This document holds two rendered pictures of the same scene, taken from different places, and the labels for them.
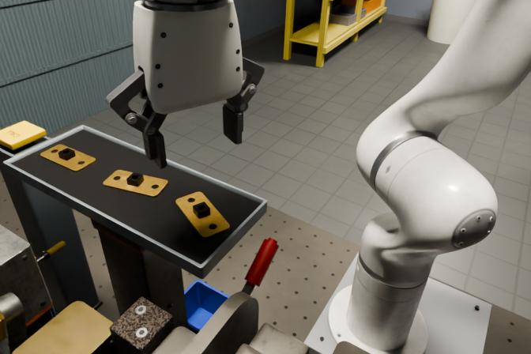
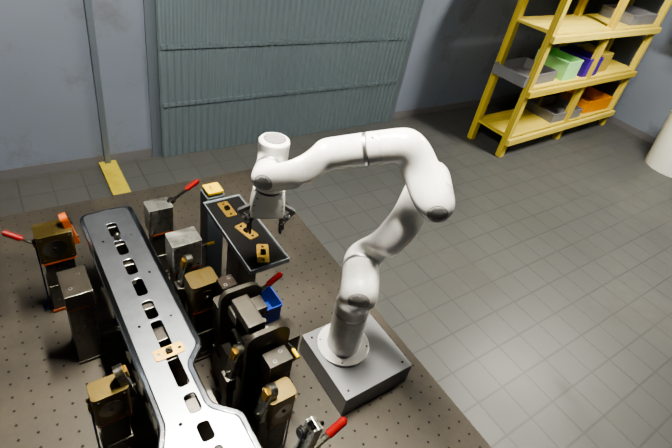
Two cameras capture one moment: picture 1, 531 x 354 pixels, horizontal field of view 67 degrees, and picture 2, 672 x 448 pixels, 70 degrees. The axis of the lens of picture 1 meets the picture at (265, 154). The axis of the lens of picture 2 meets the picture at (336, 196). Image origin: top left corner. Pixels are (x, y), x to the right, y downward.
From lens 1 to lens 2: 1.04 m
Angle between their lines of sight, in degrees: 15
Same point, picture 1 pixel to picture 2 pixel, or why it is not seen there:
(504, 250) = (550, 384)
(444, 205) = (348, 286)
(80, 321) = (208, 273)
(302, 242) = not seen: hidden behind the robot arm
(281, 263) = (323, 299)
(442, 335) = (371, 363)
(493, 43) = (384, 232)
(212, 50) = (272, 205)
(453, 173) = (359, 276)
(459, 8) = not seen: outside the picture
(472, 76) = (377, 241)
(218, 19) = (276, 197)
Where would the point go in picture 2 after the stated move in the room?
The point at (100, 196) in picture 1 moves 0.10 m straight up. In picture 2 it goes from (231, 231) to (233, 207)
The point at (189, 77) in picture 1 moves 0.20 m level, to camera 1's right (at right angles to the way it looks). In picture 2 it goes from (263, 210) to (324, 238)
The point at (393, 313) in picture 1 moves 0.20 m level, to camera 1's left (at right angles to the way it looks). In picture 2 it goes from (340, 334) to (289, 309)
